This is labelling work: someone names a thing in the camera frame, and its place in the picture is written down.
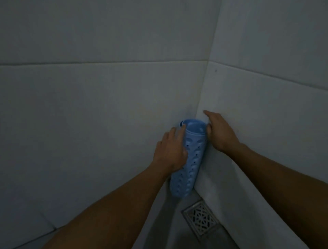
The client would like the person's right hand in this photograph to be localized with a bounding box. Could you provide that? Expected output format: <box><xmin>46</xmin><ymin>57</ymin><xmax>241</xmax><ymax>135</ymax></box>
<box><xmin>203</xmin><ymin>110</ymin><xmax>241</xmax><ymax>154</ymax></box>

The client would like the person's left hand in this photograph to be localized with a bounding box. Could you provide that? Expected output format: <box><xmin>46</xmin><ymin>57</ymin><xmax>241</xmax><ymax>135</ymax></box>
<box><xmin>152</xmin><ymin>124</ymin><xmax>189</xmax><ymax>173</ymax></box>

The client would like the blue perforated bath mat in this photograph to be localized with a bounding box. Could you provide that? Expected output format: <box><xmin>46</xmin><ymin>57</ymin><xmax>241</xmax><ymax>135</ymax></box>
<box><xmin>169</xmin><ymin>119</ymin><xmax>207</xmax><ymax>198</ymax></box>

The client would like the person's left forearm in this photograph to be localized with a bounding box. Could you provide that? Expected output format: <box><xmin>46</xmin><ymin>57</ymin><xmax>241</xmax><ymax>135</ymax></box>
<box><xmin>42</xmin><ymin>162</ymin><xmax>175</xmax><ymax>249</ymax></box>

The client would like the person's right forearm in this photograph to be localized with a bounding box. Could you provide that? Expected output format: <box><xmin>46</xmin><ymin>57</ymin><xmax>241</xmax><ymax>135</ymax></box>
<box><xmin>225</xmin><ymin>143</ymin><xmax>328</xmax><ymax>249</ymax></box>

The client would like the square metal floor drain grate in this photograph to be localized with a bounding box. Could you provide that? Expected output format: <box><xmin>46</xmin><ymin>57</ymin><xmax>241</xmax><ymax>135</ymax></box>
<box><xmin>181</xmin><ymin>200</ymin><xmax>220</xmax><ymax>237</ymax></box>

